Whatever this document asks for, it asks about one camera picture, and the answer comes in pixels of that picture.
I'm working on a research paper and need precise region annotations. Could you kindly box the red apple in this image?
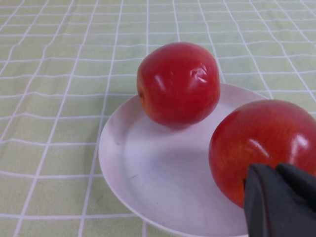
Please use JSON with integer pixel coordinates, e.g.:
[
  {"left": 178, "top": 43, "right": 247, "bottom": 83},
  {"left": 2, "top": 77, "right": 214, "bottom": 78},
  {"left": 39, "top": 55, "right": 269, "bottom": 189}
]
[
  {"left": 208, "top": 99, "right": 316, "bottom": 210},
  {"left": 136, "top": 41, "right": 221, "bottom": 129}
]

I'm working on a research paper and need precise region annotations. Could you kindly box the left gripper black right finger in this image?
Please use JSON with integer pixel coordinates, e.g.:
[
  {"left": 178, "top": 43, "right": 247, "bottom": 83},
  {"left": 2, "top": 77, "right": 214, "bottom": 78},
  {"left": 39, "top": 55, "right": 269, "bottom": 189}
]
[{"left": 275, "top": 162, "right": 316, "bottom": 212}]

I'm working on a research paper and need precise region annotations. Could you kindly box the green checkered tablecloth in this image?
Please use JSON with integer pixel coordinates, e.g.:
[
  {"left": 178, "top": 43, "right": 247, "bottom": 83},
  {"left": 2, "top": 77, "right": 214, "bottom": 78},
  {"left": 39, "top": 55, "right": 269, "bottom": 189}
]
[{"left": 0, "top": 0, "right": 316, "bottom": 237}]

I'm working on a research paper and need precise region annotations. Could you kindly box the white round plate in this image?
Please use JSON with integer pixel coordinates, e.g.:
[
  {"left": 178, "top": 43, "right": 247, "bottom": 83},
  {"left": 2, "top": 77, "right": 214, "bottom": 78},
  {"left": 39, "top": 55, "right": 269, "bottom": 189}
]
[{"left": 98, "top": 82, "right": 272, "bottom": 237}]

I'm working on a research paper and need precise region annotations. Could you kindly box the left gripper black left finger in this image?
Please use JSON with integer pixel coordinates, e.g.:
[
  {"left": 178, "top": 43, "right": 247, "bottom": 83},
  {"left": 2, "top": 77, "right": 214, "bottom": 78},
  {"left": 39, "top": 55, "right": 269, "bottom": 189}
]
[{"left": 243, "top": 162, "right": 316, "bottom": 237}]

